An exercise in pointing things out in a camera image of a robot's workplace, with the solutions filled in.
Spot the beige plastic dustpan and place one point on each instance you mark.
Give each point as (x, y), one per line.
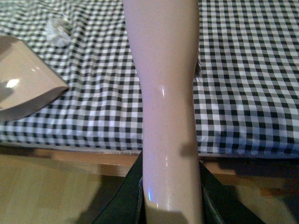
(27, 83)

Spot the beige hand brush black bristles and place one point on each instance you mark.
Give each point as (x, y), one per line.
(164, 41)

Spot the crumpled clear plastic trash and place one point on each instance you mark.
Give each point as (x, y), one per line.
(58, 31)

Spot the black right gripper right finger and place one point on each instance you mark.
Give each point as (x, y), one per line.
(220, 205)

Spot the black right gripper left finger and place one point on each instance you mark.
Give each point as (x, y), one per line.
(127, 204)

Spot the black white checkered bedsheet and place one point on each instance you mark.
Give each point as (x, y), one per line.
(246, 97)

